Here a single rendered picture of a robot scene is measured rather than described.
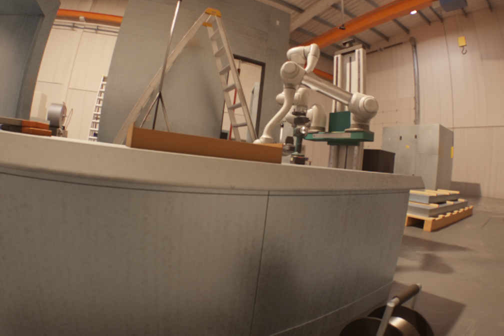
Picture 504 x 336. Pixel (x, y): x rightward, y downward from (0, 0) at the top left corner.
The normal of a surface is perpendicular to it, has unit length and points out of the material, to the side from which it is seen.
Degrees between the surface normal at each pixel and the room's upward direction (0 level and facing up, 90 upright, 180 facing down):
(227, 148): 90
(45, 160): 68
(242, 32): 90
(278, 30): 90
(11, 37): 90
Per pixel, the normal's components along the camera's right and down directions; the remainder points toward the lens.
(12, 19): 0.45, 0.00
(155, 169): 0.50, -0.37
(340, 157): -0.84, -0.11
